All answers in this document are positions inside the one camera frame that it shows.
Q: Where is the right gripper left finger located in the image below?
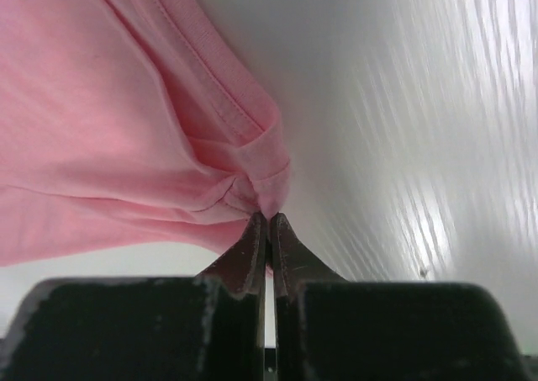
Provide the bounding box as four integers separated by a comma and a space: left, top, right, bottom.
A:
1, 214, 267, 380

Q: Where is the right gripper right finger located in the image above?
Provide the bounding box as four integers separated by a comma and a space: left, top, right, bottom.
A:
269, 214, 537, 380

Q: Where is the pink t shirt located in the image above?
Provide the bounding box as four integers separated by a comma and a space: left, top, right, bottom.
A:
1, 0, 290, 266

